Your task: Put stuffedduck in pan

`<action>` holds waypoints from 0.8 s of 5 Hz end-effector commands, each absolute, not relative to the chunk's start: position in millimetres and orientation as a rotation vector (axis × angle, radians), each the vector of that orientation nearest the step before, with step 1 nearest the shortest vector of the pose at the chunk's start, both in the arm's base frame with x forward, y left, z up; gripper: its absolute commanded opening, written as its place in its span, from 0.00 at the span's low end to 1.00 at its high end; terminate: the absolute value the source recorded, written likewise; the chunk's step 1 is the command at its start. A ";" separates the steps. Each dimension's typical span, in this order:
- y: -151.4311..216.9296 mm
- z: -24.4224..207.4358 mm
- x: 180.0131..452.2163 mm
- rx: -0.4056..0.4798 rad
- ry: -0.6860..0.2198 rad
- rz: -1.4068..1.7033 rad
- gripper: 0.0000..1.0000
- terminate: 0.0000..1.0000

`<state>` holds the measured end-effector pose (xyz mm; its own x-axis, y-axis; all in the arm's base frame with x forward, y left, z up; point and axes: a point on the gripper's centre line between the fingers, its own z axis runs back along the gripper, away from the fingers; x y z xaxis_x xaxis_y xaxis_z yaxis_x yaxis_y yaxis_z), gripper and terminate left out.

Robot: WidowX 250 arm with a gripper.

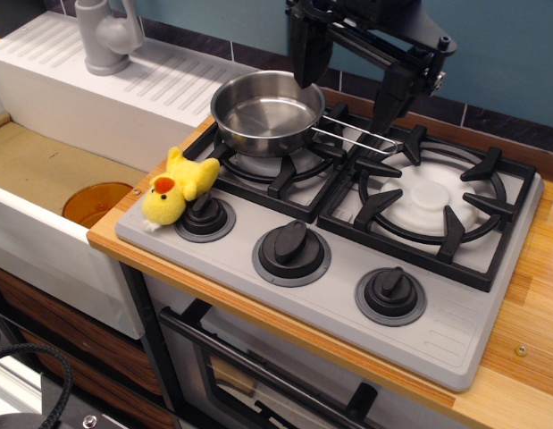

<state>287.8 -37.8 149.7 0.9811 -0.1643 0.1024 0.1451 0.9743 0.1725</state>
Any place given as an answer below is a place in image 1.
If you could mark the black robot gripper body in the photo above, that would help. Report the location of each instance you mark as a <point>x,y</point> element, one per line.
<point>385,32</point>

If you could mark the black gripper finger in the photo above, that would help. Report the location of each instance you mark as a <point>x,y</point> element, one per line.
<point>309,46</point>
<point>400,86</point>

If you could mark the yellow stuffed duck toy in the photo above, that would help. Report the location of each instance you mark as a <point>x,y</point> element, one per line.
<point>183,181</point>

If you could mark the stainless steel pan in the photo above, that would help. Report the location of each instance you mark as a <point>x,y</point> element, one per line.
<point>267,114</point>

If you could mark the black right burner grate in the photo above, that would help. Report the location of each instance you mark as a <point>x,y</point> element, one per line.
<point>449,209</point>

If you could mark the black burner grate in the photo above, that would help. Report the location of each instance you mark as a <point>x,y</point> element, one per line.
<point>297,185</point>
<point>449,209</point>

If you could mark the black left burner grate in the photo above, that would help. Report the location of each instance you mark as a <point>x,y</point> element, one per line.
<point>297,185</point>

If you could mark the grey toy faucet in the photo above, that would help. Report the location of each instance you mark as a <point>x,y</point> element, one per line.
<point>108,41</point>

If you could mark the black middle stove knob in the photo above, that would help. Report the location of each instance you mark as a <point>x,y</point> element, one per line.
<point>292,255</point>

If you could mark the black stove knob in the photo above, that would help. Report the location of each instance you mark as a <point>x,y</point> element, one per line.
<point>206,219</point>
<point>292,255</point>
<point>390,297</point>

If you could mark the grey toy stove top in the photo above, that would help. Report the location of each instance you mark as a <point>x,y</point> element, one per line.
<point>444,345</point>

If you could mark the black left stove knob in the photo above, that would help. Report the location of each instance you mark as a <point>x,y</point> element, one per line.
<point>206,219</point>

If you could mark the black right stove knob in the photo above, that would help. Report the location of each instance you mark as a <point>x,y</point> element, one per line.
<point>390,297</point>

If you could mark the white toy sink unit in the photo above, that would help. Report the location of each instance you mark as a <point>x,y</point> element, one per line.
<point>63,129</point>

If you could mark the orange plastic bowl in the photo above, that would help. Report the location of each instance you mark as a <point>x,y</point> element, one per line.
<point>89,205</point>

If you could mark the wooden drawer fronts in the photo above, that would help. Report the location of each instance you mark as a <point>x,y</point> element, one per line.
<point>109,368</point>

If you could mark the oven door with black handle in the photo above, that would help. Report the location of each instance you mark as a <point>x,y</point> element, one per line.
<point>188,324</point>

